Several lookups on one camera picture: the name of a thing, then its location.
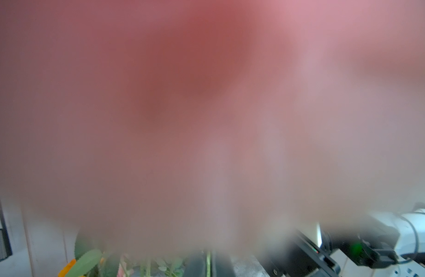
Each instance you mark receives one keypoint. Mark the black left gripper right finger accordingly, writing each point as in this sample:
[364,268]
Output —
[221,265]

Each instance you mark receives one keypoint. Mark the pink peony single stem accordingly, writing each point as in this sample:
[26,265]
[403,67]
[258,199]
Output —
[162,127]

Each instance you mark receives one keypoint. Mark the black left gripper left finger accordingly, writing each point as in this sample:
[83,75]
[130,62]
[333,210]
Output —
[196,265]

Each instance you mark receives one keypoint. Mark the orange marigold flower stem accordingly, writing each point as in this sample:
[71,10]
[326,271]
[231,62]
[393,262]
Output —
[92,273]

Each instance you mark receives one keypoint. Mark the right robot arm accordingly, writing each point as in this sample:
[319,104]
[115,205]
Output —
[390,245]

